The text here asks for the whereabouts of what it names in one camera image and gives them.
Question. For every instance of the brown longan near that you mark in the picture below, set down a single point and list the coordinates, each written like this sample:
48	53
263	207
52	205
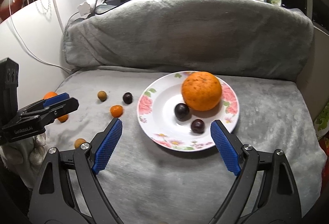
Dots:
79	142

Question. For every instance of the white floral plate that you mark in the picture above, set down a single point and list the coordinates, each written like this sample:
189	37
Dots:
156	117

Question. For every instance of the grey seat blanket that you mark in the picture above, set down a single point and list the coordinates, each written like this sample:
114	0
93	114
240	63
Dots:
147	183

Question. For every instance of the wrinkled kumquat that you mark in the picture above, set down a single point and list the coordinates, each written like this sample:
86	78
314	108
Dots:
116	111

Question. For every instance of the large orange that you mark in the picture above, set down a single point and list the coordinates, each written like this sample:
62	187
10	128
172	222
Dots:
201	91

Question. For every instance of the grey back cushion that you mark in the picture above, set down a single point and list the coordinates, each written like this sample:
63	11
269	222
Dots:
224	37

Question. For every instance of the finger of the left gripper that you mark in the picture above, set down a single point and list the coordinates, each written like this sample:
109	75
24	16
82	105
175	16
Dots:
48	115
55	99

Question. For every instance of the brown longan far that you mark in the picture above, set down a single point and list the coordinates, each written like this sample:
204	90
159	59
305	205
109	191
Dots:
102	96

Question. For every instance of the green printed bag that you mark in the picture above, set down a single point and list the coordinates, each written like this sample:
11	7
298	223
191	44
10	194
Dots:
321	123

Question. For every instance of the black power adapter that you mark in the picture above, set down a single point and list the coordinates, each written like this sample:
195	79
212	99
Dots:
113	2

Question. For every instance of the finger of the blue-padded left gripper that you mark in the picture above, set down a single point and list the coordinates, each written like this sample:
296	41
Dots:
53	199

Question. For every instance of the white power strip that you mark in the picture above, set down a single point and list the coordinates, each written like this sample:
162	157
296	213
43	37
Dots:
86	7

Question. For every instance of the small orange tangerine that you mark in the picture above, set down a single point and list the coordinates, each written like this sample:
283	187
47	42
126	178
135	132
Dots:
63	118

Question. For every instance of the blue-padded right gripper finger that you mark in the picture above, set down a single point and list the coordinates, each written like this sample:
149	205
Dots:
277	200

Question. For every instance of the dark plum on blanket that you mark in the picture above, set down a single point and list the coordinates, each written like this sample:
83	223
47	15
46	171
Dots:
128	98

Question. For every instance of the grey gloved left hand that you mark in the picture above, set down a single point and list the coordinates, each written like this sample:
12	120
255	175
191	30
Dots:
25	158

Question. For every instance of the brown longan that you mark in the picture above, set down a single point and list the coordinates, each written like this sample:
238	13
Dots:
79	142
102	96

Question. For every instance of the dark plum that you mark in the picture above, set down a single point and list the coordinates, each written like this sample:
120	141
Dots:
198	126
181	111
128	98

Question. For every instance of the medium orange at left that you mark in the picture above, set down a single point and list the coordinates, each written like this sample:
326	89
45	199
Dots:
50	95

